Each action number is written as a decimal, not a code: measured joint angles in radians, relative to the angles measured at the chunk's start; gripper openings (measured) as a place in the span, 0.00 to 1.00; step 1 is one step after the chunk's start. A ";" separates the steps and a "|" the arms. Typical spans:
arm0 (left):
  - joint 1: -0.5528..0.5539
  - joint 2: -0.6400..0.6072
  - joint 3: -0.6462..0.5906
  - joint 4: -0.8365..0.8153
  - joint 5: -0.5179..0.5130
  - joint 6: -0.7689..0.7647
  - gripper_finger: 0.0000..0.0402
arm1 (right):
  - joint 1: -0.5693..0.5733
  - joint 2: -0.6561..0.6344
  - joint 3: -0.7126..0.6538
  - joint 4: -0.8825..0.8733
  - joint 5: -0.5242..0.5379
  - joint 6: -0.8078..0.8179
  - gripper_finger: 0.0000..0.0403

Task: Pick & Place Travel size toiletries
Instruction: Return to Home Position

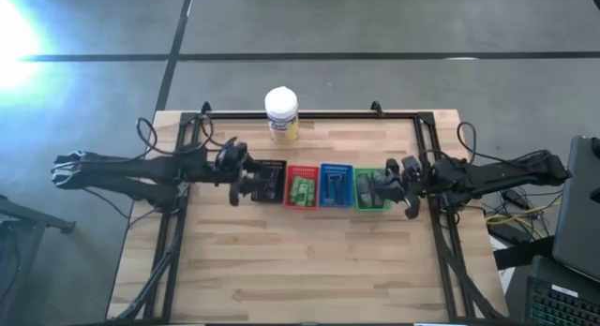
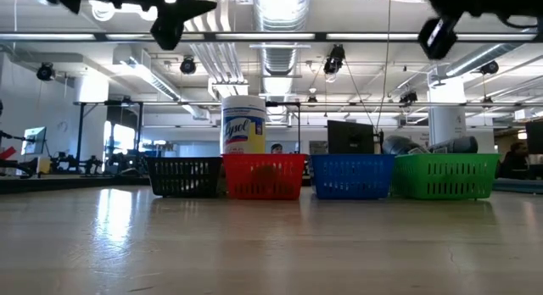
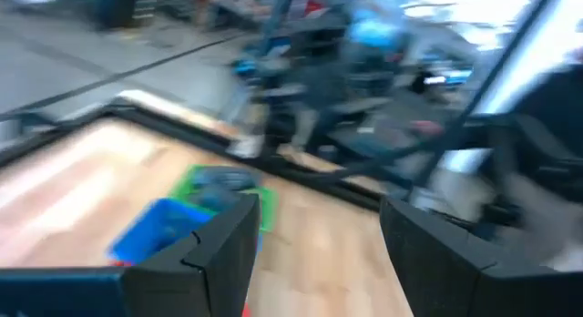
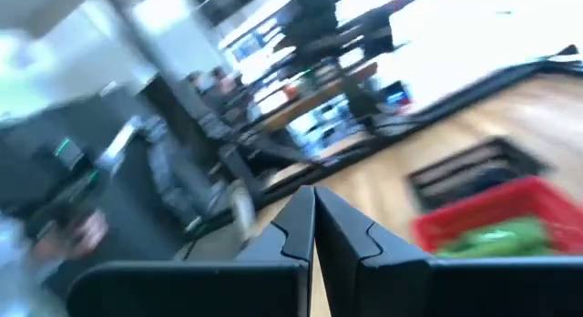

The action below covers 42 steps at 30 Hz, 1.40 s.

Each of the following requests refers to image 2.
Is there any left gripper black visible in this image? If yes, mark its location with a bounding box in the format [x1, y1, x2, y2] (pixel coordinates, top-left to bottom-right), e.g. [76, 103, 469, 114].
[95, 0, 218, 51]

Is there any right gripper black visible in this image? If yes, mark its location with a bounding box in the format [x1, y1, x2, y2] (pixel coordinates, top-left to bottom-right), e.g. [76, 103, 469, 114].
[409, 0, 510, 61]

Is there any grey deodorant stick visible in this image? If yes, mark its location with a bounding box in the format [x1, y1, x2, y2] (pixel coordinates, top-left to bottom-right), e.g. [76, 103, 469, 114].
[380, 135, 430, 155]
[427, 136, 479, 155]

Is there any overhead beam with lights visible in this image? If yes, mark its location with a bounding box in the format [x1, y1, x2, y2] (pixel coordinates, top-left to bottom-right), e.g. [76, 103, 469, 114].
[0, 31, 543, 44]

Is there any white round pillar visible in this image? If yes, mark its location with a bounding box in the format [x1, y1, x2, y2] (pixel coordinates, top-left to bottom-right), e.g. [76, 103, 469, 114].
[427, 76, 467, 146]

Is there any Lysol wipes canister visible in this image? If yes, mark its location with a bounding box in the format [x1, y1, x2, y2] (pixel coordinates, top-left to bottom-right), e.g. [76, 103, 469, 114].
[220, 94, 267, 155]

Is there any black computer monitor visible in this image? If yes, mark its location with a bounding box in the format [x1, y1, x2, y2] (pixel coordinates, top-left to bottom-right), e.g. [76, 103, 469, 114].
[327, 120, 377, 155]

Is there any black plastic basket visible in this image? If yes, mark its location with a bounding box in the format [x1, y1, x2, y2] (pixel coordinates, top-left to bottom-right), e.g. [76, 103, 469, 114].
[143, 156, 224, 198]

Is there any dark monitor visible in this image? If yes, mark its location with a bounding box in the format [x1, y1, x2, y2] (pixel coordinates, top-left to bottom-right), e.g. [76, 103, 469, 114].
[524, 120, 543, 155]

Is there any green plastic basket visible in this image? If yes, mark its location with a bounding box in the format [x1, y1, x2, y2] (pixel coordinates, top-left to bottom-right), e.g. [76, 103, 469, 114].
[389, 153, 501, 201]

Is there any red plastic basket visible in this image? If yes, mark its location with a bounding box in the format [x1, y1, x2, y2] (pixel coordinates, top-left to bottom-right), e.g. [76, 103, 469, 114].
[221, 153, 309, 201]

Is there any white-framed monitor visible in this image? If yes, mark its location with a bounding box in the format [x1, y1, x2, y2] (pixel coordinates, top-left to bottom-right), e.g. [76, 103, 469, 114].
[21, 125, 48, 156]

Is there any blue plastic basket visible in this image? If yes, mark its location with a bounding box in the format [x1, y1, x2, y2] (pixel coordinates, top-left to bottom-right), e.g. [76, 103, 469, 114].
[308, 153, 398, 201]

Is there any silver ventilation duct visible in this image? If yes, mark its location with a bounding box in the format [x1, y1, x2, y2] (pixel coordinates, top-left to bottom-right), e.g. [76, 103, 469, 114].
[253, 0, 311, 75]

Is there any black background rig frame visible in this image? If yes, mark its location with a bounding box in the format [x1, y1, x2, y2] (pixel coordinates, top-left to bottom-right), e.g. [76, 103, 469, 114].
[72, 99, 145, 165]

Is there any black metal table frame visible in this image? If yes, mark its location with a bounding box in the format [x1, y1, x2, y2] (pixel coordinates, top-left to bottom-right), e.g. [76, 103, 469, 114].
[0, 174, 150, 189]

